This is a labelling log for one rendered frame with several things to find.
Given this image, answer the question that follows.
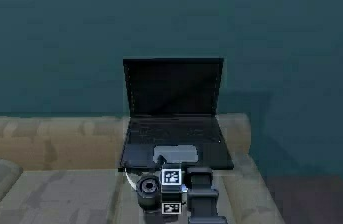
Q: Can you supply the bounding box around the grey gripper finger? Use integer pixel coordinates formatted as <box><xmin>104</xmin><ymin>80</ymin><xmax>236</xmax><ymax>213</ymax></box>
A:
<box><xmin>117</xmin><ymin>167</ymin><xmax>139</xmax><ymax>190</ymax></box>

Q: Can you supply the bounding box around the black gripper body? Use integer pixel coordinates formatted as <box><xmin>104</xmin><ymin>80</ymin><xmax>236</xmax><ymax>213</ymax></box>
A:
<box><xmin>135</xmin><ymin>173</ymin><xmax>163</xmax><ymax>212</ymax></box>

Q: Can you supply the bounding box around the black laptop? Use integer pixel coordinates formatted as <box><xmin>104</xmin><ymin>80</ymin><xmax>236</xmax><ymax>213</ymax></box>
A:
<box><xmin>118</xmin><ymin>57</ymin><xmax>235</xmax><ymax>172</ymax></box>

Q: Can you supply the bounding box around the beige patterned sofa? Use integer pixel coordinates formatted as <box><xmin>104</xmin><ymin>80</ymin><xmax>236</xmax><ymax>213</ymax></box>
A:
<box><xmin>0</xmin><ymin>113</ymin><xmax>287</xmax><ymax>224</ymax></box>

